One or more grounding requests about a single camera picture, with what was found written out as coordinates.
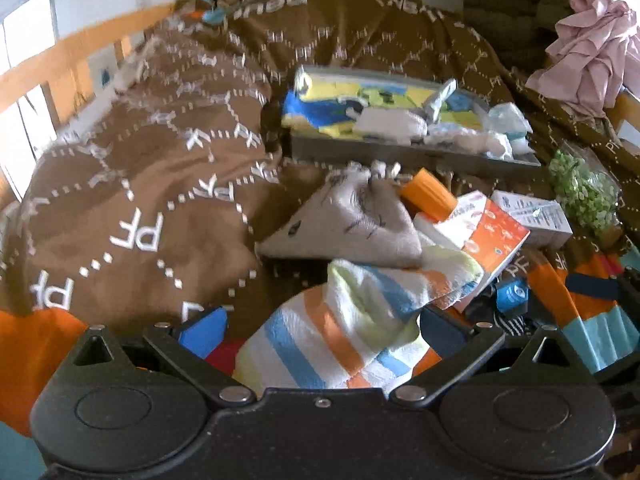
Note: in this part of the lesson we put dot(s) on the grey drawstring cloth pouch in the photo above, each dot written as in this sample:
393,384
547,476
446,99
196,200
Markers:
357,216

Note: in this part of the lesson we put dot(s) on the green white candy bag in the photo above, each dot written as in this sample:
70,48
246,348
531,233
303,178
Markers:
588,193

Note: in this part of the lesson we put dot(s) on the orange white paper box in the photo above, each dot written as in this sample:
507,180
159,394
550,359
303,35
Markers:
481,229

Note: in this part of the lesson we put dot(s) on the dark olive quilted jacket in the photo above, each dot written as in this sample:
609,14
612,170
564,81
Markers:
519,30

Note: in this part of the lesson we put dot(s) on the pink crumpled cloth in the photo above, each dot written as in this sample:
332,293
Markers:
596,54

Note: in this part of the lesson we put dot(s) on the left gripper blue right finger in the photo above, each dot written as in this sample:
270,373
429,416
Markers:
463,349

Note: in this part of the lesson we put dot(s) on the wooden bed rail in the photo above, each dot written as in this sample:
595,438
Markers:
62,71

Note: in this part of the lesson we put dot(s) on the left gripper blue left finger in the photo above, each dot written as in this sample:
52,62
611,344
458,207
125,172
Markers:
198,352

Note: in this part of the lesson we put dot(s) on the striped pastel towel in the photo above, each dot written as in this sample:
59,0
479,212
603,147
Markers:
360,329

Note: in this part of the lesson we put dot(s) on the window with bright light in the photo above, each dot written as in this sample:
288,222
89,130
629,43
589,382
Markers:
28,28

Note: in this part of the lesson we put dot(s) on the white blue medicine box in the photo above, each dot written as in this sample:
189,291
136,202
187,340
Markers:
545,219

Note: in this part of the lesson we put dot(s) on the grey tray with painted bottom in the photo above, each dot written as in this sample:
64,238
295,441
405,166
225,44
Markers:
339,115

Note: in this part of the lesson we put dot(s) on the white tissue pack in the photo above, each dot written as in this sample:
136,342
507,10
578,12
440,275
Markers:
507,118

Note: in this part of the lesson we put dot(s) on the brown PF patterned blanket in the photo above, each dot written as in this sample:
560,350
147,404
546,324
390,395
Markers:
162,202

